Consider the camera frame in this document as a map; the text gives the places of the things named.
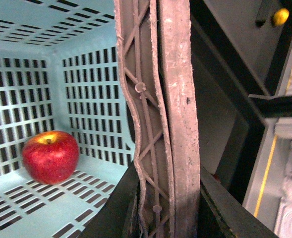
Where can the brown basket handle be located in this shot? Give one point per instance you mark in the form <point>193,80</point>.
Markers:
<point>156,77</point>

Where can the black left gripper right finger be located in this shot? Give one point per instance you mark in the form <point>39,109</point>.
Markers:
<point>221,216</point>

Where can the red yellow mango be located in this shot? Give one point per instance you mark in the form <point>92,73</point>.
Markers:
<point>280,17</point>

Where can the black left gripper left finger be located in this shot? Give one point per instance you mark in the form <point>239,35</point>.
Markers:
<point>119,216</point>

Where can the red apple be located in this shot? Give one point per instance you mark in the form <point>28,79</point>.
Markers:
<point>50,157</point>

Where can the light blue plastic basket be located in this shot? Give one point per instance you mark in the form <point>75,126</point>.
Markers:
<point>58,71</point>

